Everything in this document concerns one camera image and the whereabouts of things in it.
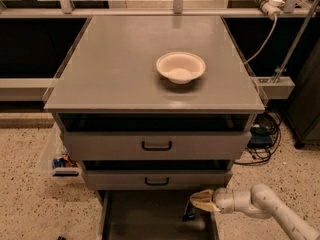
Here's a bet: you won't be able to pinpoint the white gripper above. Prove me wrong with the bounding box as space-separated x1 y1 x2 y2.
190 188 234 214

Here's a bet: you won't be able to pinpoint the black rxbar chocolate bar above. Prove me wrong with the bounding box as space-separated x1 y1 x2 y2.
182 201 196 222

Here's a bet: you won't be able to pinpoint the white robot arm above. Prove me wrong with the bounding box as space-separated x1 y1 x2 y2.
190 184 320 240

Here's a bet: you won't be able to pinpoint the bottom grey open drawer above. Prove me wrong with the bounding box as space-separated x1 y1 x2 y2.
97 190 219 240

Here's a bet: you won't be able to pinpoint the grey drawer cabinet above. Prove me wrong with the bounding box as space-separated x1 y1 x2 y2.
43 15 266 240

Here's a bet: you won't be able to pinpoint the middle grey drawer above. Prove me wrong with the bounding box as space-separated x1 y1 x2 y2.
83 160 232 190

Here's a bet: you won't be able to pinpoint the top grey drawer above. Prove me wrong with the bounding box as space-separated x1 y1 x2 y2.
58 113 252 160

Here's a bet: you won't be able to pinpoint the blue box on floor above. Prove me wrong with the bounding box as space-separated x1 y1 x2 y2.
247 127 273 148

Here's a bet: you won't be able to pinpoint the dark grey side cabinet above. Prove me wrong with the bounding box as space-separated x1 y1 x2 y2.
287 40 320 149

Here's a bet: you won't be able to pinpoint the white paper bowl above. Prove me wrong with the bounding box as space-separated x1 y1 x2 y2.
156 52 206 84

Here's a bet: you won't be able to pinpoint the clear plastic storage bin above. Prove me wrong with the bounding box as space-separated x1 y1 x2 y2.
36 124 83 185

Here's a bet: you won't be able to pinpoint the white power strip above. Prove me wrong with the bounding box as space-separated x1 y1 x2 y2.
254 0 284 19

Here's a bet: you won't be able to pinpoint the metal diagonal rod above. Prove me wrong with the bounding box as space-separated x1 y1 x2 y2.
269 0 320 83

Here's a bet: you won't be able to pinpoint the black floor cables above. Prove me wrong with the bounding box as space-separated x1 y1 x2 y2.
233 112 283 167

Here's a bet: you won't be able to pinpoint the grey rail bracket block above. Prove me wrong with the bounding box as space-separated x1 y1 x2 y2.
251 77 295 100

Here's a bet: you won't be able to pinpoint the white power cable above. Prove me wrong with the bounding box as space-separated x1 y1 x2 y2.
243 13 279 66

